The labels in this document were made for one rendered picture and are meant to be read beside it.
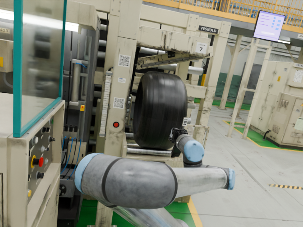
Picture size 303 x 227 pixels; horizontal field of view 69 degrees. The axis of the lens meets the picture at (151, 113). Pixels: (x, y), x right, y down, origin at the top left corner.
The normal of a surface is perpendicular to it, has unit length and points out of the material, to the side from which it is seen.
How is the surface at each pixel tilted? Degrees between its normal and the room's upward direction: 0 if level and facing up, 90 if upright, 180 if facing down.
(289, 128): 90
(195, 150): 78
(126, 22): 90
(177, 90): 47
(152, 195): 84
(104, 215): 90
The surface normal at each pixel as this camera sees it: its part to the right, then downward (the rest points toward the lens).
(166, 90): 0.23, -0.42
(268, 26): 0.10, 0.26
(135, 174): 0.12, -0.61
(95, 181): -0.60, -0.12
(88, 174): -0.56, -0.33
